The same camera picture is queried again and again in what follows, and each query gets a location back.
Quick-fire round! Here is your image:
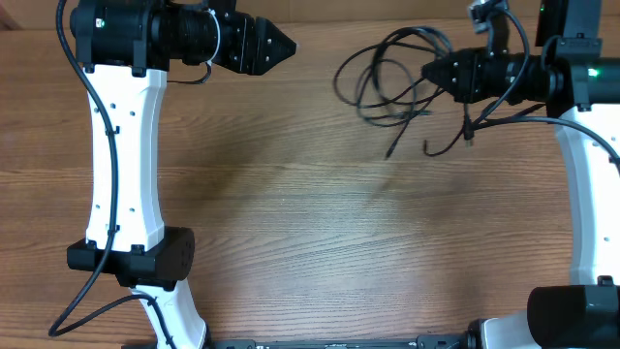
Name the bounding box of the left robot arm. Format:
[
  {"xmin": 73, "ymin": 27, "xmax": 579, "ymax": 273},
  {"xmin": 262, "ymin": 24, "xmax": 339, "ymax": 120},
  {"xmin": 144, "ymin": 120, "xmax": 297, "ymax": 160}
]
[{"xmin": 57, "ymin": 0, "xmax": 297, "ymax": 348}]

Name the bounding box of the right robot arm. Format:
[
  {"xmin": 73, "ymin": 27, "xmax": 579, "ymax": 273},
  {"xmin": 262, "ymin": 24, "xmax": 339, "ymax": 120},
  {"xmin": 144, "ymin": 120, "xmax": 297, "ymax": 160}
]
[{"xmin": 421, "ymin": 0, "xmax": 619, "ymax": 348}]

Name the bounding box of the right camera cable black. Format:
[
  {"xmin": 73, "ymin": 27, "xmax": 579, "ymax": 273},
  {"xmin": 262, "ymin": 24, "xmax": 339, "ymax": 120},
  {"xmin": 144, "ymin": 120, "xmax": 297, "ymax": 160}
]
[{"xmin": 469, "ymin": 7, "xmax": 620, "ymax": 171}]

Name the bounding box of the camera cable black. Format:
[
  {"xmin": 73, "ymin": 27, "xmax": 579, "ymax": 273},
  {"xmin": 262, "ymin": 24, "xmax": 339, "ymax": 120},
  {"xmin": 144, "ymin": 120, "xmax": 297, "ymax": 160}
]
[
  {"xmin": 469, "ymin": 7, "xmax": 620, "ymax": 171},
  {"xmin": 46, "ymin": 0, "xmax": 178, "ymax": 349}
]

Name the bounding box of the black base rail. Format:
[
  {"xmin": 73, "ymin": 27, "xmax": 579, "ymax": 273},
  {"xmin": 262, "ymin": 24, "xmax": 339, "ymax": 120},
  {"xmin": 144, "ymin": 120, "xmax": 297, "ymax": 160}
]
[{"xmin": 200, "ymin": 333, "xmax": 480, "ymax": 349}]

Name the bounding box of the left camera cable black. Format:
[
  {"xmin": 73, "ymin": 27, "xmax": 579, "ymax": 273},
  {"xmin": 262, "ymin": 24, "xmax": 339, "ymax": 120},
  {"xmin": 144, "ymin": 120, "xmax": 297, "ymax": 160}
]
[{"xmin": 46, "ymin": 0, "xmax": 178, "ymax": 349}]

